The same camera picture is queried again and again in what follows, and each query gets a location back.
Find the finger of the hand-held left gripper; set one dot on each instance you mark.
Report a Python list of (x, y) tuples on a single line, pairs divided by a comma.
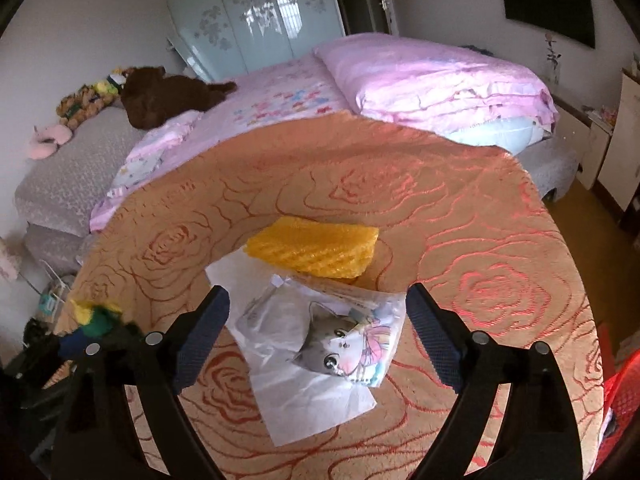
[(72, 345)]

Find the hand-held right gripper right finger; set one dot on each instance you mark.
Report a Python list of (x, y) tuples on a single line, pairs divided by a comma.
[(435, 340)]

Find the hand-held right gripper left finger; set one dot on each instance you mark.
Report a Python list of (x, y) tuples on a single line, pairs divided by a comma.
[(200, 345)]

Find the green and yellow knitted toy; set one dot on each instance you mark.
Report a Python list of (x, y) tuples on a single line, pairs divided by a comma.
[(100, 320)]

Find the cartoon cat plastic bag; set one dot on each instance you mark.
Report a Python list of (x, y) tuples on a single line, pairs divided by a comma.
[(345, 345)]

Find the red mesh basket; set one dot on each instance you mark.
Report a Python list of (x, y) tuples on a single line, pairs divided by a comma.
[(622, 395)]

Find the white paper sheet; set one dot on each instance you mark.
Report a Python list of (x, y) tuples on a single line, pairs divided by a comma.
[(310, 400)]

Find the orange rose pattern tablecloth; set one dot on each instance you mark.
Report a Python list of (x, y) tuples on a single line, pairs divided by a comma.
[(400, 210)]

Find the yellow foam net sleeve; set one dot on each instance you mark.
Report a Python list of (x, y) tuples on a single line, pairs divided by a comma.
[(310, 247)]

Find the folded printed baby cloth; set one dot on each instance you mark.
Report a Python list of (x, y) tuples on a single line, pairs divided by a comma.
[(150, 155)]

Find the pink plush toy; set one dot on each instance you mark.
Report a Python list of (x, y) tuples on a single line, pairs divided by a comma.
[(47, 140)]

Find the light blue pillow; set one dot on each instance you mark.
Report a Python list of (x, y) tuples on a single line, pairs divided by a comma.
[(500, 132)]

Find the colourful plush toy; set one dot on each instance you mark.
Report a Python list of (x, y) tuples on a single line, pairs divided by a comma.
[(85, 102)]

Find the white nightstand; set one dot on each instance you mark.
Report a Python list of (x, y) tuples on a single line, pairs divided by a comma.
[(580, 145)]

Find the brown plush toy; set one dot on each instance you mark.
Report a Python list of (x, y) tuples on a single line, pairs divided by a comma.
[(165, 95)]

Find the pink floral bed sheet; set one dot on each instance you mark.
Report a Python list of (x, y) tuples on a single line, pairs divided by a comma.
[(280, 105)]

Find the pink duvet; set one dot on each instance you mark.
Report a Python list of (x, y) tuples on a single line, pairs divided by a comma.
[(425, 75)]

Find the white dressing table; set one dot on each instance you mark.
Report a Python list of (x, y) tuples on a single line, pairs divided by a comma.
[(622, 150)]

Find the pink flower in vase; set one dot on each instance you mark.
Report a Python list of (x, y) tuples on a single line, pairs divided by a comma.
[(552, 60)]

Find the glass door wardrobe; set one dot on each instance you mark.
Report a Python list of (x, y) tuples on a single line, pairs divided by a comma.
[(260, 15)]

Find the row of cosmetic bottles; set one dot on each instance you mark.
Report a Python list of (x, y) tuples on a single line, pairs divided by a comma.
[(635, 65)]

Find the grey upholstered bed frame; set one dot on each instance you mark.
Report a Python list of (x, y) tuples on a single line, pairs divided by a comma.
[(75, 180)]

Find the black wall television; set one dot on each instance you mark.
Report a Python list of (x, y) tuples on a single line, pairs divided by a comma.
[(547, 5)]

